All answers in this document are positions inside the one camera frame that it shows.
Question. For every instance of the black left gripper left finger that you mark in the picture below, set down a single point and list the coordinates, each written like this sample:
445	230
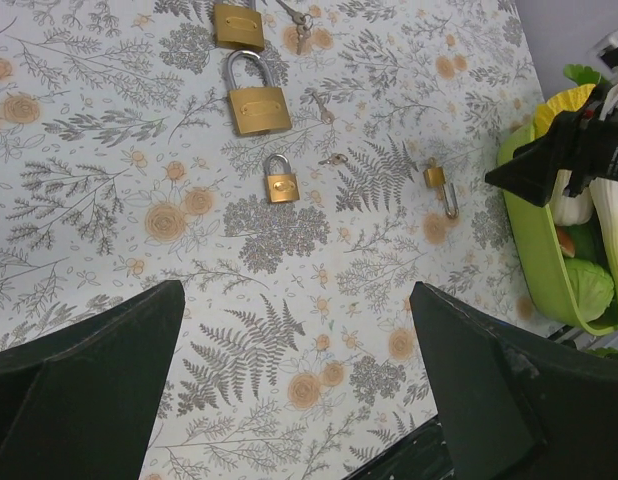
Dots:
80	403

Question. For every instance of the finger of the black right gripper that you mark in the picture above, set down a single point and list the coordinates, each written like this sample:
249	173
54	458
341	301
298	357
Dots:
532	172

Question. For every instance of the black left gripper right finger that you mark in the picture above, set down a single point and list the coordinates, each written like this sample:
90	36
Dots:
512	404

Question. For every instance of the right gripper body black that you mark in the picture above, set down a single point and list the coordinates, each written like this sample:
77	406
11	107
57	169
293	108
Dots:
595	154

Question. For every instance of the small brass padlock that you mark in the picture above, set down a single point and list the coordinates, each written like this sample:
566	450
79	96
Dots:
435	179
281	187

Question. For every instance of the silver key of small padlock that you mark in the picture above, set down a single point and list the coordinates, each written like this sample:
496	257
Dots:
334	159

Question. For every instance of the large brass padlock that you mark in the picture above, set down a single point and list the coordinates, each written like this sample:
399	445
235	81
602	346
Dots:
238	26
256	110

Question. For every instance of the green onion stalks toy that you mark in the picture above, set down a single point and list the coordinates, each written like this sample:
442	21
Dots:
604	194

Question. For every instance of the green plastic basket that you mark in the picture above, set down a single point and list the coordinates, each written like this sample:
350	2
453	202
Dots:
544	269

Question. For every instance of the bok choy toy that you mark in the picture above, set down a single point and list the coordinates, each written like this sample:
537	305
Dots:
569	211

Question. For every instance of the yellow napa cabbage toy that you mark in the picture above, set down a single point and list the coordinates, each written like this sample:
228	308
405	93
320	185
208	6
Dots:
569	100

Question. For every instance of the brown mushroom toy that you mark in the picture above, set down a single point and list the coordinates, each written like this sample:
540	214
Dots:
566	243

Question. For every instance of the round green cabbage toy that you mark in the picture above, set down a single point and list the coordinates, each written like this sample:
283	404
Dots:
593	287

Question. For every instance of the floral patterned table mat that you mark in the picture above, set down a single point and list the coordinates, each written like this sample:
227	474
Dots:
120	168

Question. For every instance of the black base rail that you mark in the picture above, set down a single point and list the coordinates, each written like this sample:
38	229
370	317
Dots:
420	454

